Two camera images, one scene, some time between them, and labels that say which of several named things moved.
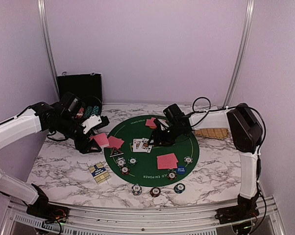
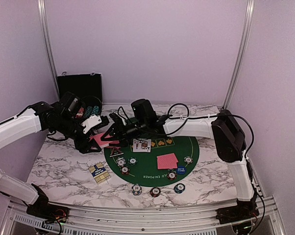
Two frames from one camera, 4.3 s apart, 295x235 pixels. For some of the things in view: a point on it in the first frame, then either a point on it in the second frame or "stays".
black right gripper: (159, 138) to (120, 134)
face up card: (145, 147) stays
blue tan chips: (121, 161) stays
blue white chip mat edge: (188, 159) stays
